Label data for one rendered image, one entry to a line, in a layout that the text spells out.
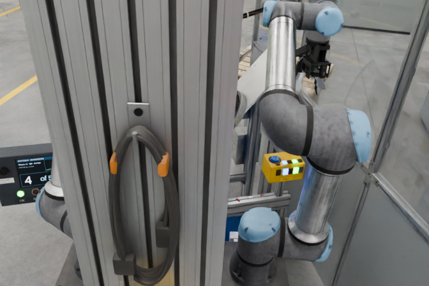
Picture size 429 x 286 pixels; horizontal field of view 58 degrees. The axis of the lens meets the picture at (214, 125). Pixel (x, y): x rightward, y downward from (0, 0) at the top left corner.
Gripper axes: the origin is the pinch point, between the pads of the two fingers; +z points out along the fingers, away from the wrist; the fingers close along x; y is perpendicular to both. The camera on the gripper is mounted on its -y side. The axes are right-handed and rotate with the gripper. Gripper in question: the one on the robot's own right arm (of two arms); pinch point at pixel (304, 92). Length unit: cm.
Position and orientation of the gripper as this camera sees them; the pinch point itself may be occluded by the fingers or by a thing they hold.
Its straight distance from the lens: 139.0
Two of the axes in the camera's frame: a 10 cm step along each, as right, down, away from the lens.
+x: 9.7, -0.9, 2.2
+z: -0.4, 8.4, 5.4
